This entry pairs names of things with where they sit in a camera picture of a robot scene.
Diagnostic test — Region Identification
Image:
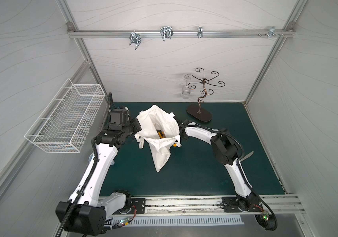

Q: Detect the long yellow utility knife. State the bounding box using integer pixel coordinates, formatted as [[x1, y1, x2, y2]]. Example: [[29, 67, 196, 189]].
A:
[[157, 130, 166, 139]]

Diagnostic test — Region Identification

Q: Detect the white printed canvas tote bag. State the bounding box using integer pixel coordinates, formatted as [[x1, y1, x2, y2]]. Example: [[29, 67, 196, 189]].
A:
[[134, 105, 181, 172]]

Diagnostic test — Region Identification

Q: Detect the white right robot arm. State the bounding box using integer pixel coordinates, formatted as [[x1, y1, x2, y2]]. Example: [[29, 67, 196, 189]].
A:
[[176, 119, 259, 212]]

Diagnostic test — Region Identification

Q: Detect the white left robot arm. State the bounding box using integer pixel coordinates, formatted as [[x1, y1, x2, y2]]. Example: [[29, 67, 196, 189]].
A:
[[55, 106, 141, 237]]

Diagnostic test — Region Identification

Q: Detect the bronze scroll hanger stand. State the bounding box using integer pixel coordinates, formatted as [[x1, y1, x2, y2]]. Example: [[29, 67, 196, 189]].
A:
[[186, 67, 225, 123]]

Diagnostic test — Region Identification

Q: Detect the clear glass bottle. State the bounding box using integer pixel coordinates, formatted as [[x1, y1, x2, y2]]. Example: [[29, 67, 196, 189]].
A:
[[181, 74, 191, 99]]

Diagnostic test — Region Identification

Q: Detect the silver letter opener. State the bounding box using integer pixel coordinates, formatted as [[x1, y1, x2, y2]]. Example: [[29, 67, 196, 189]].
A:
[[239, 151, 254, 162]]

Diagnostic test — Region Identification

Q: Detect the metal clamp far left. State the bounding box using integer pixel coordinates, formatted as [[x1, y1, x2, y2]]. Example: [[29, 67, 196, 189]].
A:
[[129, 31, 142, 50]]

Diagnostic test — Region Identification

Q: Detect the metal clamp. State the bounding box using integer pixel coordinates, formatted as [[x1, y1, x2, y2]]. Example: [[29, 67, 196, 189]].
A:
[[197, 26, 203, 39], [160, 26, 174, 41], [129, 31, 142, 50], [258, 26, 285, 39]]

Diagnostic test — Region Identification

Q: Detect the metal clamp right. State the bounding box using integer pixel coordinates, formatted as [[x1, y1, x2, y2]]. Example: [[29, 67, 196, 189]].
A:
[[258, 26, 285, 39]]

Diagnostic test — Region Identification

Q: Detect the white wire basket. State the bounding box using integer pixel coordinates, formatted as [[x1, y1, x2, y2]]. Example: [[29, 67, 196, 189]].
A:
[[24, 79, 105, 153]]

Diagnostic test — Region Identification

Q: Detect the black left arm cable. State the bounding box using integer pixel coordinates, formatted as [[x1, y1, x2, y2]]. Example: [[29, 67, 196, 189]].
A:
[[54, 91, 116, 237]]

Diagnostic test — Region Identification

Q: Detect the aluminium top rail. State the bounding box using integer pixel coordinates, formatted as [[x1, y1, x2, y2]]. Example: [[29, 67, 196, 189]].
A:
[[68, 29, 296, 39]]

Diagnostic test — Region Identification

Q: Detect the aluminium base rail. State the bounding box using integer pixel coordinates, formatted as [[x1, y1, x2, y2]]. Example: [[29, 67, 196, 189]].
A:
[[63, 194, 306, 220]]

